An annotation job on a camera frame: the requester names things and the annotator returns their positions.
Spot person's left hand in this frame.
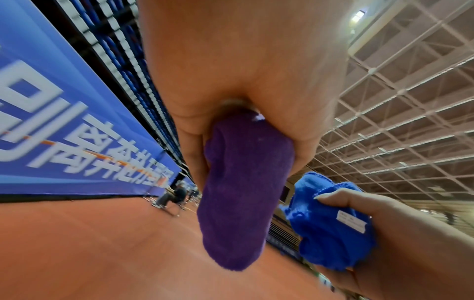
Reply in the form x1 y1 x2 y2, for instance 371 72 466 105
136 0 351 191

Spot person's right hand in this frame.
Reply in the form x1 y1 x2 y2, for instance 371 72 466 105
314 187 474 300

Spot blue cloth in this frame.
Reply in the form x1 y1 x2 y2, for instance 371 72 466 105
279 171 377 272

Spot purple cloth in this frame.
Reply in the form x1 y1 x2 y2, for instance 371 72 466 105
197 109 296 272

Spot rows of blue spectator seats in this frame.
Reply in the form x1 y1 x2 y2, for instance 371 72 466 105
33 0 194 182

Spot blue printed barrier board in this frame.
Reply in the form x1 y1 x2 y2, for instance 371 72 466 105
0 0 196 203

